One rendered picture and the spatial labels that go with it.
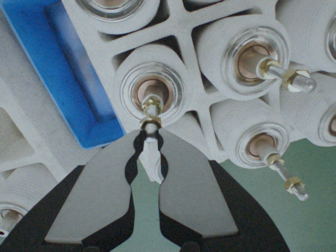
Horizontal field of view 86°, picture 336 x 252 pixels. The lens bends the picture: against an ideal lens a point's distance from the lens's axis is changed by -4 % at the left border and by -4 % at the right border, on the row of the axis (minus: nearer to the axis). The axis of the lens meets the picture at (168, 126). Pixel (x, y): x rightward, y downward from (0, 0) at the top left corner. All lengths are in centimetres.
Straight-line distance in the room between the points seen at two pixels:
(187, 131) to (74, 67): 33
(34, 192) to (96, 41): 28
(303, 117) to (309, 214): 75
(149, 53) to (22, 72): 26
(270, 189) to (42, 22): 82
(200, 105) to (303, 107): 15
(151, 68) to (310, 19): 19
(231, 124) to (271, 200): 60
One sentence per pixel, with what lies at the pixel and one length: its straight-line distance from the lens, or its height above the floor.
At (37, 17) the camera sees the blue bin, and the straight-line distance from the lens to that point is 48.
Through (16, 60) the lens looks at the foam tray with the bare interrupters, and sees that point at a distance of 41.
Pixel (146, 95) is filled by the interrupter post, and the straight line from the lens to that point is 19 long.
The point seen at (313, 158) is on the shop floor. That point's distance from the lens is 79.
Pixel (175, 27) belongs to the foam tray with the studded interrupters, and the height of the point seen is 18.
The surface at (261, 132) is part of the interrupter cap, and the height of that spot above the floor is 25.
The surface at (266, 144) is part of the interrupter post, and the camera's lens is 28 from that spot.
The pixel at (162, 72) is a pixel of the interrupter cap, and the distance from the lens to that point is 21.
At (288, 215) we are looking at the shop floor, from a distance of 98.
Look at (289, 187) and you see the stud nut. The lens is 24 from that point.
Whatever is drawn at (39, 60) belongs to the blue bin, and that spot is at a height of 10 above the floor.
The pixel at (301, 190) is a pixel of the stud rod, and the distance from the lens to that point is 24.
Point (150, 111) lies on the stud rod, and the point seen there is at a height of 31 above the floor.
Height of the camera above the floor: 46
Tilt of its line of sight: 61 degrees down
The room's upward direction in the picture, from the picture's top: 174 degrees clockwise
